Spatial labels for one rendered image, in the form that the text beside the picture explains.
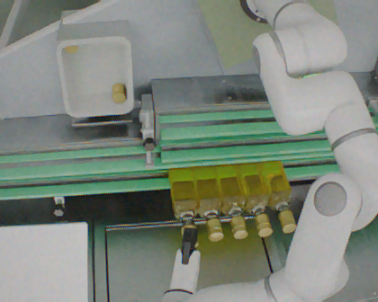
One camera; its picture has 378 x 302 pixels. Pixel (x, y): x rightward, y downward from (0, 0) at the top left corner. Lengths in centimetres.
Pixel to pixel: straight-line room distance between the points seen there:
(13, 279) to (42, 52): 57
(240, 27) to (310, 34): 32
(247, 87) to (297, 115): 48
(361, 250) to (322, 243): 66
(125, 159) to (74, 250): 27
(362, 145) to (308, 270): 22
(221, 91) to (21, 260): 67
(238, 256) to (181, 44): 55
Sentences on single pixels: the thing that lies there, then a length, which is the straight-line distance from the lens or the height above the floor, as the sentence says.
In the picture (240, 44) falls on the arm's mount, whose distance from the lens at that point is 117.
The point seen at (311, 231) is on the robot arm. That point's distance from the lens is 72.
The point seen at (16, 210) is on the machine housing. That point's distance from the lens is 142.
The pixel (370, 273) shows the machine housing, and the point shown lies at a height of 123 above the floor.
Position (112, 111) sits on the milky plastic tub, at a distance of 123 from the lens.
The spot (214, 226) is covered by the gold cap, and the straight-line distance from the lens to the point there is 110.
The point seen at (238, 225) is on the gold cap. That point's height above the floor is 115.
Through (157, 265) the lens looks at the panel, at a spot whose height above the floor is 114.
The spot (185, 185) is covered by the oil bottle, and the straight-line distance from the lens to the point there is 116.
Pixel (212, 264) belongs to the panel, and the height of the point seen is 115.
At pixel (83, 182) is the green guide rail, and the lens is 128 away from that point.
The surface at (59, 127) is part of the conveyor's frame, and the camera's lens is 130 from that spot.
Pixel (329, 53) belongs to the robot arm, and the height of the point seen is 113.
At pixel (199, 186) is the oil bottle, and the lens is 116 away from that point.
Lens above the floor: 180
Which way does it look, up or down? 46 degrees down
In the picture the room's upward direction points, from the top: 169 degrees clockwise
